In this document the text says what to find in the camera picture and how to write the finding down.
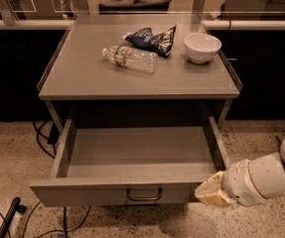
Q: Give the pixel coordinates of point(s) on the yellow foam-padded gripper finger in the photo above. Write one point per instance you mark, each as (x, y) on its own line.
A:
(211, 192)

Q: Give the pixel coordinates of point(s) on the grey top drawer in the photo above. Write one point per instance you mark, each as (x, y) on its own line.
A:
(95, 166)

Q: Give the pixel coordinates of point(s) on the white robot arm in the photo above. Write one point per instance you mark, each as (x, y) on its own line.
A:
(247, 182)

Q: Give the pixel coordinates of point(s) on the grey drawer cabinet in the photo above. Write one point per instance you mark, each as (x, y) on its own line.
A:
(80, 73)

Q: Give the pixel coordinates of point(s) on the white ceramic bowl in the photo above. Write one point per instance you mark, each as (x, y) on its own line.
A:
(201, 48)

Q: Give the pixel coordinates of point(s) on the clear plastic water bottle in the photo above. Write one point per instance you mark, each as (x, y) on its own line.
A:
(131, 58)

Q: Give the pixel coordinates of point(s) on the blue crumpled chip bag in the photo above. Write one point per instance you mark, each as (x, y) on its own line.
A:
(144, 39)

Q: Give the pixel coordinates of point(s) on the black power strip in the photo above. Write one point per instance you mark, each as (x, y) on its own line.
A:
(15, 207)

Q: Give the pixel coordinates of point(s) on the dark metal drawer handle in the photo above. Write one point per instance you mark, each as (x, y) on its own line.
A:
(143, 195)

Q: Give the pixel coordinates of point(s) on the white horizontal rail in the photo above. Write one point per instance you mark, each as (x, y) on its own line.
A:
(210, 25)

